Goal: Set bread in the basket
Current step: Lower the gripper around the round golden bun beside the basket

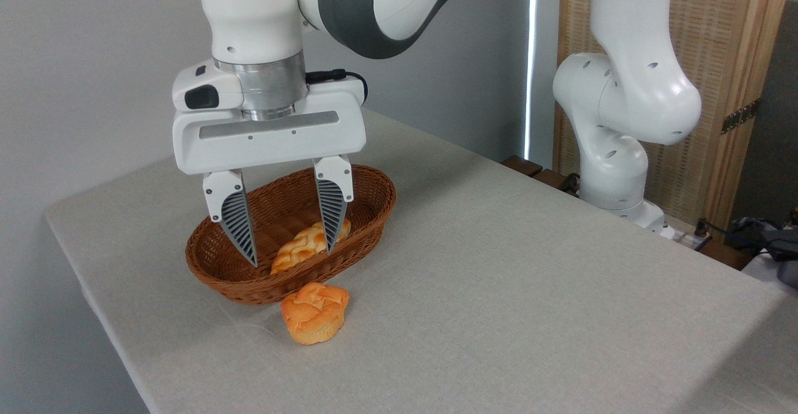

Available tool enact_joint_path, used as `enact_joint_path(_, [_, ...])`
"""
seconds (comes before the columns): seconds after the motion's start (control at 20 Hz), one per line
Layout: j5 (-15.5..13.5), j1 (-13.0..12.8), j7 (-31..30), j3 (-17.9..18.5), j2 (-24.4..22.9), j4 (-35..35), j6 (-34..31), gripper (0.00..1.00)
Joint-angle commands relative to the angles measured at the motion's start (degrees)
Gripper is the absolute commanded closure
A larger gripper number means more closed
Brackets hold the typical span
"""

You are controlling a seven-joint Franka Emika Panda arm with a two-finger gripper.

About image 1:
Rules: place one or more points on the round orange bread bun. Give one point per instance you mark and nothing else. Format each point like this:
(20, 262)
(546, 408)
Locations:
(315, 314)

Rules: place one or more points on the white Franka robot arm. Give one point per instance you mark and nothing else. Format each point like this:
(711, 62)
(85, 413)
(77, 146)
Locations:
(249, 15)

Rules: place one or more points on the long braided bread loaf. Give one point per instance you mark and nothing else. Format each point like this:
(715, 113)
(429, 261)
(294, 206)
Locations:
(299, 249)

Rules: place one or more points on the white power strip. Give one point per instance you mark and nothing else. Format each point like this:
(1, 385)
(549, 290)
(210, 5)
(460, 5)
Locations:
(686, 239)

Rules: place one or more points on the grey linen tablecloth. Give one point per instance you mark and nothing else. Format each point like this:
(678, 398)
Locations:
(499, 308)

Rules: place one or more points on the dark grey cloth bundle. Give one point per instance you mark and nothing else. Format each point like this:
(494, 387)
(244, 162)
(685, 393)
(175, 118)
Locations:
(779, 245)

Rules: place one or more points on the brass screen hinge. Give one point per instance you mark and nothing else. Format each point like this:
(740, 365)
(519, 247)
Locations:
(739, 116)

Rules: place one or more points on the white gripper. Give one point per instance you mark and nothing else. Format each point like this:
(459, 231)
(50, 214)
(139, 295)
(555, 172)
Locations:
(268, 143)

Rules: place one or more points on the brown oval wicker basket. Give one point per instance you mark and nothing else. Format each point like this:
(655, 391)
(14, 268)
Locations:
(212, 261)

